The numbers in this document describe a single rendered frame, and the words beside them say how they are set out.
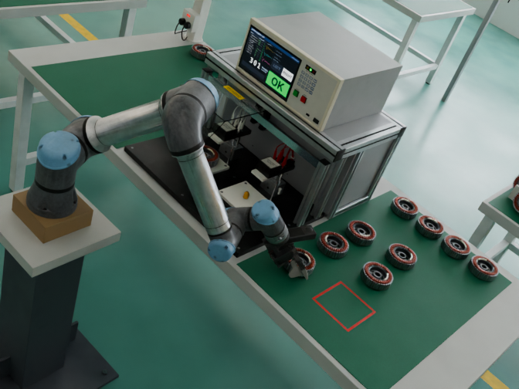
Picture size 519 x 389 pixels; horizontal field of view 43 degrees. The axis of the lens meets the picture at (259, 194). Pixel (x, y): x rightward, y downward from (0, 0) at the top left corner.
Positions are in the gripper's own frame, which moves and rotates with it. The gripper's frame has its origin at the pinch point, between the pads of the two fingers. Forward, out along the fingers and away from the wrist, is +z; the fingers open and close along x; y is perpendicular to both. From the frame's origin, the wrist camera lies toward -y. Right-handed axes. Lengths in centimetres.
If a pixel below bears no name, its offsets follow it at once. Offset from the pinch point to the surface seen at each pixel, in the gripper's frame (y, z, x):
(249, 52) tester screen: -22, -37, -65
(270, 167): -8.1, -12.6, -32.6
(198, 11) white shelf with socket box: -21, 2, -160
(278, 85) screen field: -25, -30, -49
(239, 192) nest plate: 5.9, -5.8, -35.6
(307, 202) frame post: -13.1, -4.1, -17.3
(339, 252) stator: -14.1, 9.0, -1.4
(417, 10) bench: -178, 148, -241
